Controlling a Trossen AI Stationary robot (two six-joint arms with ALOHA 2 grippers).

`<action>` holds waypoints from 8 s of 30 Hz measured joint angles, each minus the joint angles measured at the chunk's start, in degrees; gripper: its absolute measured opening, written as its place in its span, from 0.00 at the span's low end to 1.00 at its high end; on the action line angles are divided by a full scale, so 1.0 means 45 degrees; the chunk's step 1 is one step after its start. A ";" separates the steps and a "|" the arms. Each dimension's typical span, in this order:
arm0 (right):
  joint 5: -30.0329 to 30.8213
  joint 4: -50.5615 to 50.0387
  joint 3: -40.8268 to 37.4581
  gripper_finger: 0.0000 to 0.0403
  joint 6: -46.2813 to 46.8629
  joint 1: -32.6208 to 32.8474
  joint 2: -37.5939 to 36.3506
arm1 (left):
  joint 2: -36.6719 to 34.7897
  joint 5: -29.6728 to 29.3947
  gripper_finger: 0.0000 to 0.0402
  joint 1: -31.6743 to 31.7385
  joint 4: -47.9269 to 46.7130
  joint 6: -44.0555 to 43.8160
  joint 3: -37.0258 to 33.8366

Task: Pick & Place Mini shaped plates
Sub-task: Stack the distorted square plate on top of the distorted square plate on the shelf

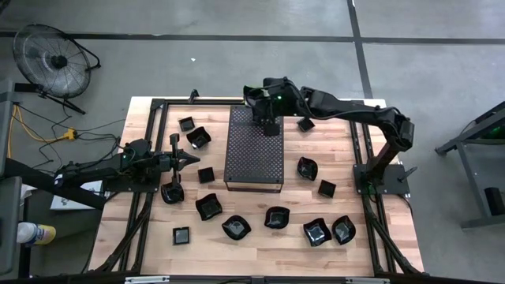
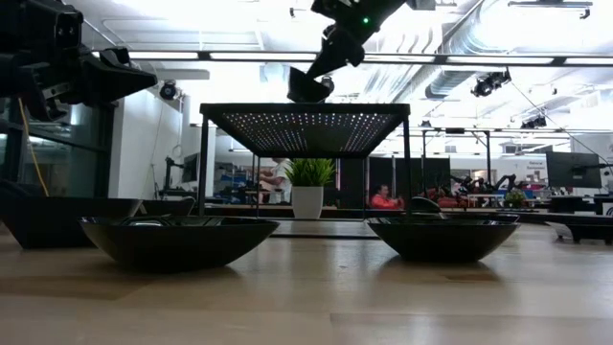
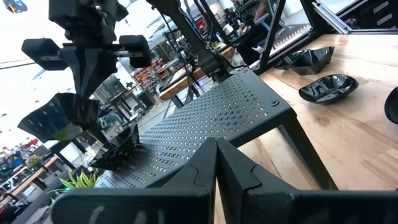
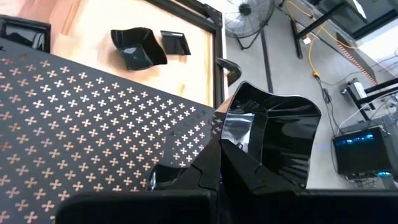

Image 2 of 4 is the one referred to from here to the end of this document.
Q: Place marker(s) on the green plant in white pot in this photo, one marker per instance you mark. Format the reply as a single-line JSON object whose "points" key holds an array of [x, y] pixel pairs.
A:
{"points": [[306, 201]]}

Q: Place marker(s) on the person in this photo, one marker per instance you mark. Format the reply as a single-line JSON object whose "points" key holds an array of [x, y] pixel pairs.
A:
{"points": [[385, 201], [280, 182]]}

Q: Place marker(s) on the black perforated metal shelf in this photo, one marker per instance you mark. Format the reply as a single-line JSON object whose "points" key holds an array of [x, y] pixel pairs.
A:
{"points": [[306, 108]]}

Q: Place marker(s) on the black ceiling spotlight cluster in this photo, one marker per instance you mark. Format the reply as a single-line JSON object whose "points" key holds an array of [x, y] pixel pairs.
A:
{"points": [[488, 84]]}

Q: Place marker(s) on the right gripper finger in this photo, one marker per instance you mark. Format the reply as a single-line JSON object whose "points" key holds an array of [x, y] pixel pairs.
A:
{"points": [[349, 57], [325, 62]]}

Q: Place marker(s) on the black leaf-shaped plate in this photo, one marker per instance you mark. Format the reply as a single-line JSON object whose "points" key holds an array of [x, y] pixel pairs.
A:
{"points": [[440, 244], [177, 249]]}

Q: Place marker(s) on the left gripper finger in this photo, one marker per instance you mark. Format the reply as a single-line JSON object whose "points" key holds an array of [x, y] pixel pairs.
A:
{"points": [[116, 56], [115, 81]]}

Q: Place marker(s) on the black desk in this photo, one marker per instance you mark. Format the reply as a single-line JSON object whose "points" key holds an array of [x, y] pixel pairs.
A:
{"points": [[570, 202]]}

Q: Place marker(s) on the round black ceiling lamp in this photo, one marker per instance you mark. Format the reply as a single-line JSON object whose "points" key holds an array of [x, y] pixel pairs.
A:
{"points": [[167, 90], [329, 84]]}

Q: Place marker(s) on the black framed glass partition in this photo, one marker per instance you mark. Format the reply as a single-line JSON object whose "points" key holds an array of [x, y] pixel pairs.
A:
{"points": [[72, 158]]}

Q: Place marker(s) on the black monitor stand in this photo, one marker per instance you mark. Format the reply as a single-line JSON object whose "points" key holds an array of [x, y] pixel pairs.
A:
{"points": [[168, 172]]}

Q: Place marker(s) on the long overhead light bar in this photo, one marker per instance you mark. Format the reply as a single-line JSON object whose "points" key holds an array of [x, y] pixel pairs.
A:
{"points": [[239, 56]]}

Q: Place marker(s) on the small black monitor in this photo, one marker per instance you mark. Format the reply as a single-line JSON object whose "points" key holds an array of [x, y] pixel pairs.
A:
{"points": [[190, 167]]}

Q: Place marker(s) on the black partition panels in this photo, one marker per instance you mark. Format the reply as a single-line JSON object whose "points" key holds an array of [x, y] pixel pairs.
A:
{"points": [[383, 172]]}

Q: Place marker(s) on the small green desk plant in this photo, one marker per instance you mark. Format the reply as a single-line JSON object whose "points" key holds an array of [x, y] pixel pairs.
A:
{"points": [[515, 197]]}

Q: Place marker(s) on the black metal gantry frame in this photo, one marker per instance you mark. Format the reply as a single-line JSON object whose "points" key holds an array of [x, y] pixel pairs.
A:
{"points": [[455, 130]]}

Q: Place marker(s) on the large black monitor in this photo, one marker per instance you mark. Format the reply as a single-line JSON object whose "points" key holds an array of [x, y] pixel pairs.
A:
{"points": [[572, 170]]}

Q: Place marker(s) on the black metal table frame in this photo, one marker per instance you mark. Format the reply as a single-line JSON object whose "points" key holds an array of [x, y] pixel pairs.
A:
{"points": [[239, 211]]}

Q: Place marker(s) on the small black ceiling spotlight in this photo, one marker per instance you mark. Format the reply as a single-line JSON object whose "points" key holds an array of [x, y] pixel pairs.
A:
{"points": [[534, 122]]}

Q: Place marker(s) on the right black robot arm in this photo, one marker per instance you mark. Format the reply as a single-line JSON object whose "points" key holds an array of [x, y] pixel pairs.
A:
{"points": [[369, 19]]}

